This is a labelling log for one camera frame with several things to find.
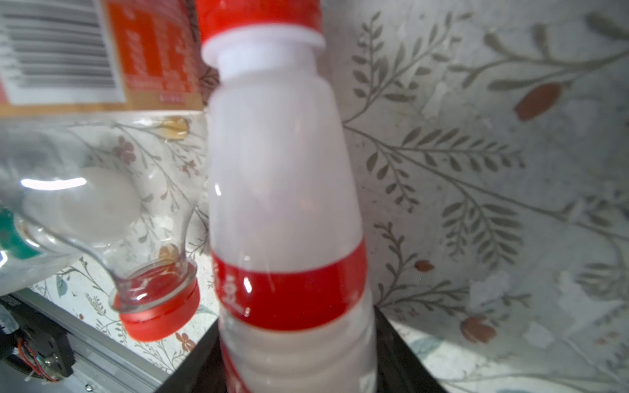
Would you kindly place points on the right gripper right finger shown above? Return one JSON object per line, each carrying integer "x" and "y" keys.
{"x": 399, "y": 369}

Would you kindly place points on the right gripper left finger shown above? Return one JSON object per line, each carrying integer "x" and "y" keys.
{"x": 201, "y": 370}

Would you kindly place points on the white bottle red label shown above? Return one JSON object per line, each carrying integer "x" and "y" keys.
{"x": 287, "y": 242}

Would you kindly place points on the square clear bottle green cap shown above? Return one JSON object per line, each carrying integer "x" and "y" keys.
{"x": 29, "y": 253}

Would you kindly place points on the clear bottle red label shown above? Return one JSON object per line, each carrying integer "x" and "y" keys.
{"x": 102, "y": 137}

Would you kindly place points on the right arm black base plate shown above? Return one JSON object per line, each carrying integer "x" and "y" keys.
{"x": 34, "y": 344}

